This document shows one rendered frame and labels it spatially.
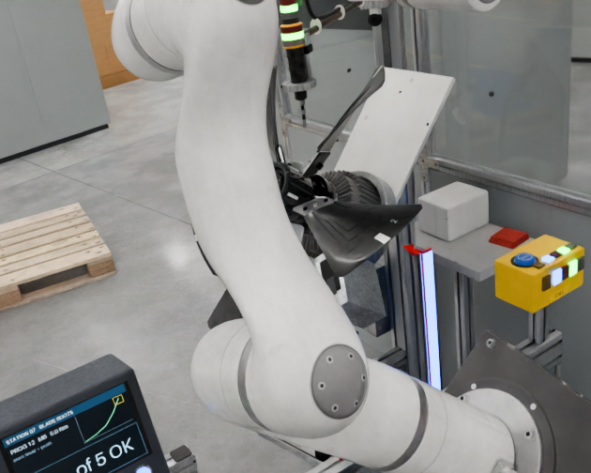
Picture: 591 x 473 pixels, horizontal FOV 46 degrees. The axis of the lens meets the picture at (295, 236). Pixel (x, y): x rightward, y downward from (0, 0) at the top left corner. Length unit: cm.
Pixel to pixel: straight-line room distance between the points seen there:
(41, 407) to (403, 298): 123
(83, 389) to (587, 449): 63
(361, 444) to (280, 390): 17
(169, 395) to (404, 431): 231
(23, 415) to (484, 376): 62
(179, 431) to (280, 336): 222
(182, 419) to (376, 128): 157
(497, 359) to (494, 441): 15
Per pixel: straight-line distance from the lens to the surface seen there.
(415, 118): 176
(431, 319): 135
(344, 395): 68
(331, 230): 142
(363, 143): 185
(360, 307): 154
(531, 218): 208
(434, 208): 202
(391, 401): 81
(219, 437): 279
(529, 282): 145
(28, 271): 420
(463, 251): 198
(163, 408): 301
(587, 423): 95
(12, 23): 701
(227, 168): 69
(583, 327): 213
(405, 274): 192
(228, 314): 158
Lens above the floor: 178
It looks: 25 degrees down
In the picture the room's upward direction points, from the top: 9 degrees counter-clockwise
